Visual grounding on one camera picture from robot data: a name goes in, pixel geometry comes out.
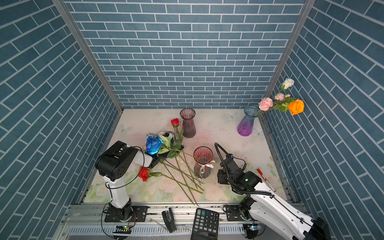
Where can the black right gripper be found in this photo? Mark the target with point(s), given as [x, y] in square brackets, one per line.
[220, 176]

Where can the blue rose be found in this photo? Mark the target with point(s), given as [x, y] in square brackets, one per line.
[153, 145]

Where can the red rose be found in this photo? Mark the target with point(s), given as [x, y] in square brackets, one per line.
[145, 174]

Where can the small red rose stem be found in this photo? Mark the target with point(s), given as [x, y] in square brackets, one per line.
[175, 123]

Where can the dark smoky glass vase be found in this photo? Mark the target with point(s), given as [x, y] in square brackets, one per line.
[189, 128]

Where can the pink glass vase with twine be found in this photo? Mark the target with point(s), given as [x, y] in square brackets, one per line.
[205, 163]

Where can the purple blue ribbed glass vase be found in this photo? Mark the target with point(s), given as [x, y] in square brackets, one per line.
[245, 127]

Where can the pink rose stem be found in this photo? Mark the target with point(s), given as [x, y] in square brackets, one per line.
[277, 103]

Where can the orange rose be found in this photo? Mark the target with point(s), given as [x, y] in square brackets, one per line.
[293, 105]

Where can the white rose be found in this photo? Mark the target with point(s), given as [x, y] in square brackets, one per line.
[288, 83]

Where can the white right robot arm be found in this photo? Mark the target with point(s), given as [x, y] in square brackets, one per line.
[264, 205]

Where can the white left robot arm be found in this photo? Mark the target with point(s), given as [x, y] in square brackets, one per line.
[112, 166]

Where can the bunch of roses on table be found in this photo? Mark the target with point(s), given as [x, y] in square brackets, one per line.
[173, 163]

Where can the red white marker pen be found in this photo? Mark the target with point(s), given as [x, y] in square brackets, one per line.
[265, 179]

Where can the black calculator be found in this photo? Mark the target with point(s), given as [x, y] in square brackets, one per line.
[206, 225]

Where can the black stapler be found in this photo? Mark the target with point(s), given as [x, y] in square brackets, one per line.
[169, 220]

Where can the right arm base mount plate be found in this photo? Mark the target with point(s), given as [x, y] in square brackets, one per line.
[235, 213]

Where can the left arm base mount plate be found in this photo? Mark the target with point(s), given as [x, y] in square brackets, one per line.
[137, 214]

